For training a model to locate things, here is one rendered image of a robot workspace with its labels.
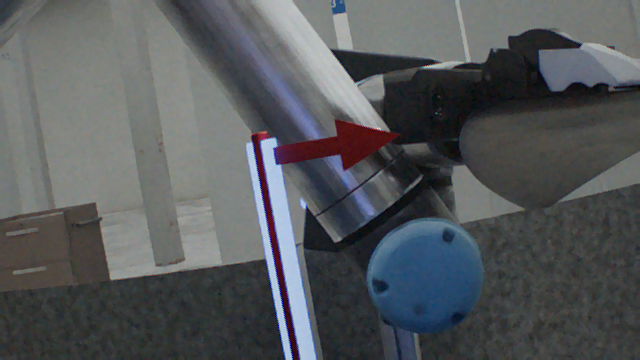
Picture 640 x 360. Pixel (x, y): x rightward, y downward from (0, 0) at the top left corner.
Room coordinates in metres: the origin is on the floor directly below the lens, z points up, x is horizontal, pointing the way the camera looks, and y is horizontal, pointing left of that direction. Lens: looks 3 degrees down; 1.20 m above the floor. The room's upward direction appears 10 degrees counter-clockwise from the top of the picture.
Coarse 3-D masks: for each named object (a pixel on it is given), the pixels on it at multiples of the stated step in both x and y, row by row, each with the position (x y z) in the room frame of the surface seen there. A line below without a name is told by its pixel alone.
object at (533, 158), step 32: (544, 96) 0.44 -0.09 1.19; (576, 96) 0.45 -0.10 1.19; (608, 96) 0.45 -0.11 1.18; (480, 128) 0.48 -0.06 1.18; (512, 128) 0.49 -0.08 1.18; (544, 128) 0.50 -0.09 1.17; (576, 128) 0.52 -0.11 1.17; (608, 128) 0.54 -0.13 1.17; (480, 160) 0.54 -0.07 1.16; (512, 160) 0.56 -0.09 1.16; (544, 160) 0.58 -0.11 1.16; (576, 160) 0.60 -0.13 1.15; (608, 160) 0.62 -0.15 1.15; (512, 192) 0.62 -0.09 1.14; (544, 192) 0.63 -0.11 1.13
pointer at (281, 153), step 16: (336, 128) 0.55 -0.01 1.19; (352, 128) 0.55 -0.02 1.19; (368, 128) 0.55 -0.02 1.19; (304, 144) 0.55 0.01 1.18; (320, 144) 0.55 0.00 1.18; (336, 144) 0.55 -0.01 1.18; (352, 144) 0.55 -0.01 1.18; (368, 144) 0.55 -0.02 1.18; (384, 144) 0.55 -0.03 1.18; (288, 160) 0.55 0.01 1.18; (304, 160) 0.55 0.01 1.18; (352, 160) 0.55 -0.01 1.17
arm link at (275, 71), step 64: (192, 0) 0.79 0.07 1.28; (256, 0) 0.79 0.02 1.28; (256, 64) 0.78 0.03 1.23; (320, 64) 0.79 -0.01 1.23; (256, 128) 0.80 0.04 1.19; (320, 128) 0.78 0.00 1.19; (384, 128) 0.81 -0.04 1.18; (320, 192) 0.79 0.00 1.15; (384, 192) 0.78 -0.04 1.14; (384, 256) 0.76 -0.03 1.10; (448, 256) 0.76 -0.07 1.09; (448, 320) 0.76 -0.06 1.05
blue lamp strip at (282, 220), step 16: (272, 144) 0.55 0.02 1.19; (272, 160) 0.55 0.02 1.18; (272, 176) 0.54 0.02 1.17; (272, 192) 0.54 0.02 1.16; (288, 224) 0.56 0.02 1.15; (288, 240) 0.55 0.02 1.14; (288, 256) 0.55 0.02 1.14; (288, 272) 0.54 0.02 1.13; (288, 288) 0.54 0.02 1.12; (304, 304) 0.56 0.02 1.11; (304, 320) 0.55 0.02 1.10; (304, 336) 0.55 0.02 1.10; (304, 352) 0.54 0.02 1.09
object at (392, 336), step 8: (384, 328) 1.07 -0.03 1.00; (392, 328) 1.07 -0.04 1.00; (400, 328) 1.07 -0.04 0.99; (384, 336) 1.07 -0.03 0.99; (392, 336) 1.07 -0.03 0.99; (400, 336) 1.08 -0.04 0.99; (408, 336) 1.07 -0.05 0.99; (416, 336) 1.08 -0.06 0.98; (384, 344) 1.07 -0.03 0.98; (392, 344) 1.07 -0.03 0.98; (400, 344) 1.08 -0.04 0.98; (408, 344) 1.07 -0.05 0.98; (416, 344) 1.07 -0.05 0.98; (392, 352) 1.07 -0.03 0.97; (400, 352) 1.08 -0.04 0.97; (408, 352) 1.07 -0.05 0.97; (416, 352) 1.06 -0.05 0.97
